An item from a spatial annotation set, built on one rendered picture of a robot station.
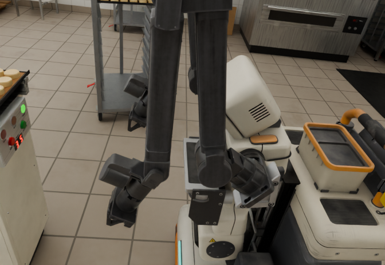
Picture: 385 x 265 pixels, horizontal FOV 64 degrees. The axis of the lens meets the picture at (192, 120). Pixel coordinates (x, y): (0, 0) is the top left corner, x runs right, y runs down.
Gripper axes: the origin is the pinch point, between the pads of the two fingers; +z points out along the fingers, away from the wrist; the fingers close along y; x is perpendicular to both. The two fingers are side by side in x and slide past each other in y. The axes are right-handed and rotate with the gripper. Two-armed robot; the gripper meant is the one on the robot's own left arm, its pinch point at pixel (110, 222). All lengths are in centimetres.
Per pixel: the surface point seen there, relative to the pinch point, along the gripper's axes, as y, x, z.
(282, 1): -343, 138, -69
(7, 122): -34, -38, 13
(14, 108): -42, -39, 12
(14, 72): -53, -45, 6
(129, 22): -378, -7, 71
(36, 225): -41, -11, 71
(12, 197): -30, -25, 43
